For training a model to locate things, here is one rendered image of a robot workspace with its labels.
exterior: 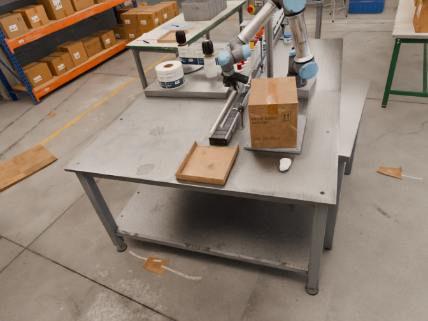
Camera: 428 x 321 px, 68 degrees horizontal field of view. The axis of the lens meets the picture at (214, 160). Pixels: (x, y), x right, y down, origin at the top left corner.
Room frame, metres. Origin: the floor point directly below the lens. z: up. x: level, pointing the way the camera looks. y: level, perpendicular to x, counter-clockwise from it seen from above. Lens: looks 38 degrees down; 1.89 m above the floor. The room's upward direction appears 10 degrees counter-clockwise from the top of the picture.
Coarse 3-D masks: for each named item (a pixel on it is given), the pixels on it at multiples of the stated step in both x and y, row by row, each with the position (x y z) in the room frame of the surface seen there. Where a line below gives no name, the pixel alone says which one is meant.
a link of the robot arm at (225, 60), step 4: (220, 52) 1.80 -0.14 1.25; (224, 52) 1.79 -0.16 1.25; (228, 52) 1.78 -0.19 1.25; (220, 56) 1.78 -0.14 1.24; (224, 56) 1.77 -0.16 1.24; (228, 56) 1.76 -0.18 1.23; (220, 60) 1.76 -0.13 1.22; (224, 60) 1.75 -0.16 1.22; (228, 60) 1.76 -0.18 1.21; (232, 60) 1.77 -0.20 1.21; (220, 64) 1.78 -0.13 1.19; (224, 64) 1.76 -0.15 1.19; (228, 64) 1.77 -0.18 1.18; (232, 64) 1.78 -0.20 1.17; (224, 68) 1.78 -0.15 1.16; (228, 68) 1.78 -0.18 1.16; (232, 68) 1.80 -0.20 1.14
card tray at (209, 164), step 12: (192, 144) 1.48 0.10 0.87; (192, 156) 1.42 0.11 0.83; (204, 156) 1.40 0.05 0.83; (216, 156) 1.38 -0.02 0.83; (228, 156) 1.36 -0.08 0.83; (180, 168) 1.30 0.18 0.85; (192, 168) 1.31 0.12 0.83; (204, 168) 1.29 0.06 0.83; (216, 168) 1.28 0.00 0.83; (228, 168) 1.23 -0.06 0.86; (192, 180) 1.21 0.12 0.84; (204, 180) 1.18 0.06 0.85; (216, 180) 1.16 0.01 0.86
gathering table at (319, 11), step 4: (308, 0) 4.13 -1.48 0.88; (316, 0) 4.07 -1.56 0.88; (308, 4) 3.96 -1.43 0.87; (312, 4) 3.94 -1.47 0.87; (316, 4) 3.93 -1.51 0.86; (320, 4) 3.91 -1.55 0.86; (320, 8) 4.51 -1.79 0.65; (320, 12) 4.51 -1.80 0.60; (320, 16) 4.50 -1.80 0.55; (316, 20) 3.95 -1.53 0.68; (320, 20) 4.50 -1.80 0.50; (316, 24) 3.95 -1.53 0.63; (320, 24) 4.50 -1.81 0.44; (316, 28) 3.95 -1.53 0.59; (320, 28) 4.50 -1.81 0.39; (316, 32) 3.94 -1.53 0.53; (320, 32) 4.50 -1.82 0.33; (316, 36) 3.94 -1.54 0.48
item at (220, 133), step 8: (264, 56) 2.57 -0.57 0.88; (256, 72) 2.29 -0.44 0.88; (248, 88) 2.04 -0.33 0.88; (240, 96) 1.94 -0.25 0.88; (232, 112) 1.74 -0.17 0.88; (232, 120) 1.65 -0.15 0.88; (216, 128) 1.59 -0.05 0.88; (224, 128) 1.58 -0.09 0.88; (216, 136) 1.50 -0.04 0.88; (224, 136) 1.49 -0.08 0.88
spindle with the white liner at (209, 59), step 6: (204, 42) 2.26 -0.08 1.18; (210, 42) 2.27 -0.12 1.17; (204, 48) 2.25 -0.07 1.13; (210, 48) 2.25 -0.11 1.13; (204, 54) 2.27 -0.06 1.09; (210, 54) 2.25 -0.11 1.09; (204, 60) 2.27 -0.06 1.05; (210, 60) 2.25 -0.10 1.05; (210, 66) 2.25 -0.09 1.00; (210, 72) 2.25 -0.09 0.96; (216, 72) 2.27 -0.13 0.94; (210, 78) 2.25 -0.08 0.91; (216, 78) 2.26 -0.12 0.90
